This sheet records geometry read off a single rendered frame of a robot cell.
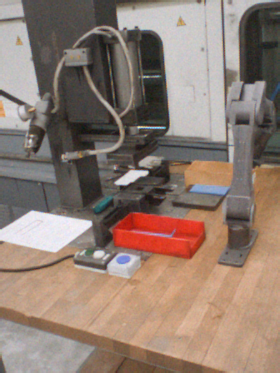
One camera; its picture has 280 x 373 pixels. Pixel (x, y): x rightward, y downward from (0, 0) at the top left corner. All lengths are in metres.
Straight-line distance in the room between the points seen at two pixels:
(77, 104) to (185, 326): 0.80
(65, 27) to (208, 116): 0.84
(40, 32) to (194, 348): 1.05
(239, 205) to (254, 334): 0.37
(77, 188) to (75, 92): 0.36
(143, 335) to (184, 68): 1.31
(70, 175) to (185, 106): 0.72
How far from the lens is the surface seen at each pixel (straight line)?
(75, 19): 1.36
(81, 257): 1.19
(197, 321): 0.97
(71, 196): 1.56
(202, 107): 1.95
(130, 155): 1.30
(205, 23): 1.89
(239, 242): 1.18
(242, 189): 1.14
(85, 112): 1.40
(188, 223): 1.26
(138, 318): 0.99
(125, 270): 1.11
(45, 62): 1.46
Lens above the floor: 1.53
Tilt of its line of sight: 21 degrees down
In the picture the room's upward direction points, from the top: 6 degrees counter-clockwise
